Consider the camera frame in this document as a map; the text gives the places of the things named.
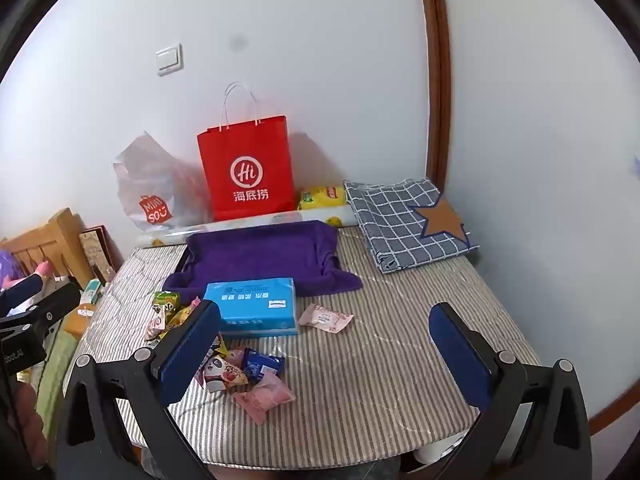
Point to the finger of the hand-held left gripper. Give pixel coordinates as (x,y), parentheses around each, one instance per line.
(22,287)
(57,307)

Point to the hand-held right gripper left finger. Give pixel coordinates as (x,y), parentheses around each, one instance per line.
(192,345)

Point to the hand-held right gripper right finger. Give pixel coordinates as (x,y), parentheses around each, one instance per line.
(457,355)

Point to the yellow snack packet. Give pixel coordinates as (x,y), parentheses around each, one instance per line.
(182,314)

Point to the panda print snack packet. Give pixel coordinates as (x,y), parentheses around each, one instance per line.
(225,372)

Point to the green snack packet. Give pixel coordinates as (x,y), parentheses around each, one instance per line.
(166,301)

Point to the blue cookie packet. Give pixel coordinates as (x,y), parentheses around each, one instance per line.
(262,365)

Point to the purple towel covered tray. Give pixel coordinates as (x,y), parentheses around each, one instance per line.
(260,255)

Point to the pale pink peach snack packet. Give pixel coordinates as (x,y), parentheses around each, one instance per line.
(325,317)

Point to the person's left hand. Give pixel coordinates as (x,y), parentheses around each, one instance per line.
(34,425)

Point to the wooden nightstand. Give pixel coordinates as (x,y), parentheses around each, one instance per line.
(80,322)

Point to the pink plush toy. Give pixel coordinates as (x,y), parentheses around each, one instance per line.
(42,267)

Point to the green white tube box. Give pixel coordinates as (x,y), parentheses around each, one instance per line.
(91,292)

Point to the green bedsheet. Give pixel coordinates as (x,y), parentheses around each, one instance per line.
(55,375)

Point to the wooden headboard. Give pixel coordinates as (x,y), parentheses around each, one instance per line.
(45,240)

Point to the brown patterned notebook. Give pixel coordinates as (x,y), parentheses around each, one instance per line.
(100,255)

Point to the blue tissue box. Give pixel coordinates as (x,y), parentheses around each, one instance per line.
(250,305)

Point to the white round object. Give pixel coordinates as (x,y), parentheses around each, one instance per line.
(440,451)

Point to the checked cloth bag with star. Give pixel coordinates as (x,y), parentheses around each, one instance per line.
(395,225)

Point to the white plastic shopping bag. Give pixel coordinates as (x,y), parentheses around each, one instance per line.
(145,185)

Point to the brown wooden baseboard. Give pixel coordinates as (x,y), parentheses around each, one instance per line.
(615,405)

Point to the fruit print paper roll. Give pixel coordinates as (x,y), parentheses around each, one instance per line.
(320,219)

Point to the red paper shopping bag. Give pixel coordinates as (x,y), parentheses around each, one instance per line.
(245,160)

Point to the yellow chips bag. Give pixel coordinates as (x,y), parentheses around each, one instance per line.
(321,198)

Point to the wooden door frame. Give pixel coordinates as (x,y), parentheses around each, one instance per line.
(435,85)

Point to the white wall switch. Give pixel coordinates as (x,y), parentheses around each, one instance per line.
(169,59)

